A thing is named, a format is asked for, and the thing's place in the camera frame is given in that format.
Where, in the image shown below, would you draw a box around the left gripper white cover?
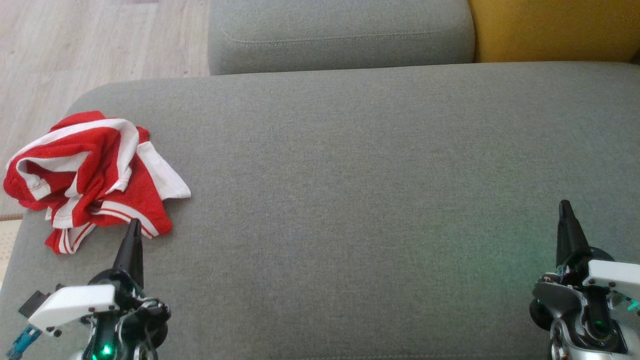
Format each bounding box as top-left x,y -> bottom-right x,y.
27,218 -> 172,347

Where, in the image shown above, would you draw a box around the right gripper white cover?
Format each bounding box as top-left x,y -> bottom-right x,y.
530,200 -> 640,347

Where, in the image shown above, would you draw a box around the red white sports shorts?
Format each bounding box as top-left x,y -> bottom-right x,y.
44,126 -> 192,256

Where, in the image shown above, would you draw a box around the beige floor rug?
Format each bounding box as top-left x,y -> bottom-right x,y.
0,214 -> 25,292

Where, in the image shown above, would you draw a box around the yellow sofa cushion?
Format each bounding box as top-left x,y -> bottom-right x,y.
467,0 -> 640,64

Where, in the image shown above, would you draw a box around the grey sofa seat cushion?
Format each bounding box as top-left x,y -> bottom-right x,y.
0,61 -> 640,360

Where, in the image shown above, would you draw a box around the grey sofa back cushion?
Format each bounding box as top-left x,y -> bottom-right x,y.
207,0 -> 476,76

